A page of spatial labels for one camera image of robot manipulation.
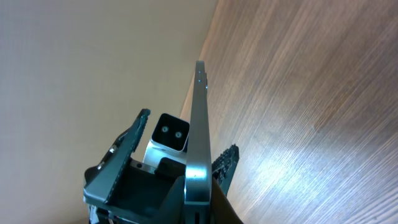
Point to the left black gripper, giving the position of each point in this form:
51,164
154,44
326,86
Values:
145,194

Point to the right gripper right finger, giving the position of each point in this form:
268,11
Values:
223,168

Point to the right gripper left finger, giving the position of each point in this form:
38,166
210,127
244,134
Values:
101,180

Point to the blue screen smartphone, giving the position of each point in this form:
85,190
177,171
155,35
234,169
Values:
198,175

